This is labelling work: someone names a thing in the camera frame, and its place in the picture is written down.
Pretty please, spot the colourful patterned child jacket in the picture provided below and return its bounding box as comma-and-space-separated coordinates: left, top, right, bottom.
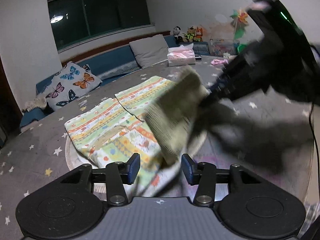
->
65, 66, 207, 197

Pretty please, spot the green plastic bowl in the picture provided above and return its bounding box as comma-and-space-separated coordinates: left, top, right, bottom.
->
237, 44, 247, 54

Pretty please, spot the colourful paper pinwheel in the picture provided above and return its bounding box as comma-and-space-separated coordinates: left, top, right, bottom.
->
230, 9, 248, 40

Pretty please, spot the clear plastic toy box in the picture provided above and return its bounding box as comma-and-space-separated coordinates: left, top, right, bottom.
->
208, 39, 240, 57

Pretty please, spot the pink hair scrunchie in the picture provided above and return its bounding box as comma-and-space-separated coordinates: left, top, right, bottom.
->
210, 59, 228, 66

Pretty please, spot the small black box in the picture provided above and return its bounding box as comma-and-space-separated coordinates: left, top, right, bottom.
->
195, 55, 202, 61

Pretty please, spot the orange fox plush toy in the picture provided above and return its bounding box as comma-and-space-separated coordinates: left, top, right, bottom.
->
194, 27, 203, 42

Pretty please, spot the yellow green plush toy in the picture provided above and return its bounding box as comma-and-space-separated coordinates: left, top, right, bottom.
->
184, 27, 196, 42

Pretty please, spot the butterfly print pillow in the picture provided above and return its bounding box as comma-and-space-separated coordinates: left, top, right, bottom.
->
43, 62, 102, 111

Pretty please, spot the pink tissue box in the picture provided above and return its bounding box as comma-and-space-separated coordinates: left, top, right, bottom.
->
167, 43, 196, 67

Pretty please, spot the cream cloth on sofa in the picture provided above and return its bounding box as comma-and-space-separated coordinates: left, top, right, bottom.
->
22, 96, 47, 113

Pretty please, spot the blue sofa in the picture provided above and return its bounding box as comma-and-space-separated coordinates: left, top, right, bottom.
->
20, 35, 210, 132

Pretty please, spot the panda plush toy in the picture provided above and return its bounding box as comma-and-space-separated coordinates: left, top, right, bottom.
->
173, 26, 184, 44

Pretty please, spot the grey cushion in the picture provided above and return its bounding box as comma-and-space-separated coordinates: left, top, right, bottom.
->
129, 34, 169, 68

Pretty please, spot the dark window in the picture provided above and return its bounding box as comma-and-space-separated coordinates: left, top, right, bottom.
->
48, 0, 151, 50

